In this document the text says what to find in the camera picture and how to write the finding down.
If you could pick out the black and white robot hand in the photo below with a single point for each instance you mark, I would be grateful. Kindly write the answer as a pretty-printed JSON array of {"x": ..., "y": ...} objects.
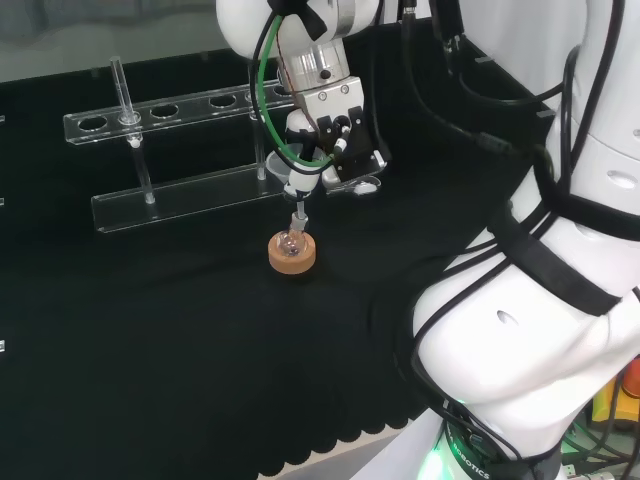
[{"x": 345, "y": 145}]

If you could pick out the clear round-bottom flask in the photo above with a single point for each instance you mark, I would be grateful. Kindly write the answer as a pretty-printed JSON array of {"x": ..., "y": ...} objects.
[{"x": 292, "y": 245}]

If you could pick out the clear acrylic funnel stand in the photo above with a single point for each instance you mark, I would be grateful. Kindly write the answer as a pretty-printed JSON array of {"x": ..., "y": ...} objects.
[{"x": 175, "y": 192}]

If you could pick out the black cloth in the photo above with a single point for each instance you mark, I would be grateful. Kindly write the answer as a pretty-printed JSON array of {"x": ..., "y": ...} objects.
[{"x": 175, "y": 350}]

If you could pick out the yellow stop button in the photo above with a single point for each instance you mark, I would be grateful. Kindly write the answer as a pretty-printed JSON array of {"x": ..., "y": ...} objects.
[{"x": 612, "y": 400}]

